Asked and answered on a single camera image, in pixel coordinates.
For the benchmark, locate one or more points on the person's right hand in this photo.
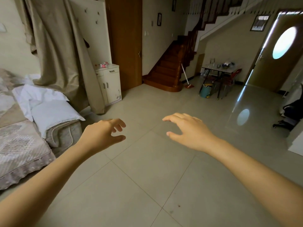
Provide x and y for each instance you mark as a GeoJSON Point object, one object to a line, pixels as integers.
{"type": "Point", "coordinates": [196, 134]}

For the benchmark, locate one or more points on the person's left hand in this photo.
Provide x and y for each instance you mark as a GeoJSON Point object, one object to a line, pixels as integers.
{"type": "Point", "coordinates": [97, 137]}

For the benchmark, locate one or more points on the person's left thumb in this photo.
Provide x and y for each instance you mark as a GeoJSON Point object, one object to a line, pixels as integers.
{"type": "Point", "coordinates": [116, 139]}

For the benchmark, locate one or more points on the person's right thumb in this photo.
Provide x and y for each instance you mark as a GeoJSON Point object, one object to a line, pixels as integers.
{"type": "Point", "coordinates": [176, 136]}

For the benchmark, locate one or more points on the person's right forearm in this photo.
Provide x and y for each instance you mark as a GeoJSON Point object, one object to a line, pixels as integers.
{"type": "Point", "coordinates": [262, 179]}

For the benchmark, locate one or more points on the person's left forearm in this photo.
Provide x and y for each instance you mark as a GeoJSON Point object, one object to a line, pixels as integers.
{"type": "Point", "coordinates": [40, 186]}

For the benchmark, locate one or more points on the teal bucket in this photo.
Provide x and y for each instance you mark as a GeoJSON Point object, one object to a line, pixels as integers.
{"type": "Point", "coordinates": [205, 91]}

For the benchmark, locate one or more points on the small white cabinet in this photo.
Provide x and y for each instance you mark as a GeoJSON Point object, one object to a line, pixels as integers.
{"type": "Point", "coordinates": [111, 85]}

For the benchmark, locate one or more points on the white pillow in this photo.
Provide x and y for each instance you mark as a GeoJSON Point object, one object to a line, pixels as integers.
{"type": "Point", "coordinates": [54, 115]}

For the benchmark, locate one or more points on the wooden staircase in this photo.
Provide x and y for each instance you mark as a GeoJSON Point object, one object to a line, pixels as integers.
{"type": "Point", "coordinates": [168, 68]}

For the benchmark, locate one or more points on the red and white box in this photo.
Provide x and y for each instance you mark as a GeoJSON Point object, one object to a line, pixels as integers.
{"type": "Point", "coordinates": [103, 65]}

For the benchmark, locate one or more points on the glass top dining table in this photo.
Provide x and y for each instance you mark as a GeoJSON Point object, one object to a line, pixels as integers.
{"type": "Point", "coordinates": [219, 69]}

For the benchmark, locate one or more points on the red chair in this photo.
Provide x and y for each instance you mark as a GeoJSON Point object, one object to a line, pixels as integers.
{"type": "Point", "coordinates": [233, 77]}

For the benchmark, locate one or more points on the metal rack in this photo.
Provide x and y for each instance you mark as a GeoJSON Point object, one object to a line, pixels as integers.
{"type": "Point", "coordinates": [212, 61]}

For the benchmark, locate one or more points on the bowl on table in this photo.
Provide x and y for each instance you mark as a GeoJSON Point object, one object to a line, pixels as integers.
{"type": "Point", "coordinates": [225, 66]}

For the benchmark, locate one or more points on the white cloth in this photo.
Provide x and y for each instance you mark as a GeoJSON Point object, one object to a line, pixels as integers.
{"type": "Point", "coordinates": [35, 94]}

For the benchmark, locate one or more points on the brown wooden door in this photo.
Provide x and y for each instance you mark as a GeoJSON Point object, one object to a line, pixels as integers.
{"type": "Point", "coordinates": [124, 44]}

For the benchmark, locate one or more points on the patterned sofa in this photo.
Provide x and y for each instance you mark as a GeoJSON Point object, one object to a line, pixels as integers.
{"type": "Point", "coordinates": [19, 144]}

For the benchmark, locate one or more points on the white board panel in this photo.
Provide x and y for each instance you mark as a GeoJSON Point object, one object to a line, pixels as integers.
{"type": "Point", "coordinates": [97, 33]}

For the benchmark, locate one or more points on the beige curtain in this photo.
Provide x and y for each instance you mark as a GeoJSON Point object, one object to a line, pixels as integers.
{"type": "Point", "coordinates": [59, 44]}

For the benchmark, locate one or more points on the white furniture corner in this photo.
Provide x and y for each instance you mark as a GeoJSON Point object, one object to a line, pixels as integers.
{"type": "Point", "coordinates": [296, 141]}

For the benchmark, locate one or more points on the black office chair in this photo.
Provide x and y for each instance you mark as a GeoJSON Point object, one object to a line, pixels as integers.
{"type": "Point", "coordinates": [293, 111]}

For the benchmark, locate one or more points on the wooden door with oval window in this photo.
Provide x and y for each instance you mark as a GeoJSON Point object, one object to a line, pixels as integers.
{"type": "Point", "coordinates": [274, 61]}

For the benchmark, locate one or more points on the narrow framed wall picture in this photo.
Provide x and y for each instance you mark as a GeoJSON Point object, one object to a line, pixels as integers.
{"type": "Point", "coordinates": [174, 4]}
{"type": "Point", "coordinates": [159, 19]}

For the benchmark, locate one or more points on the black framed wall picture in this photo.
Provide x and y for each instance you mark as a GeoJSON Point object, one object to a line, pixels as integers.
{"type": "Point", "coordinates": [260, 23]}

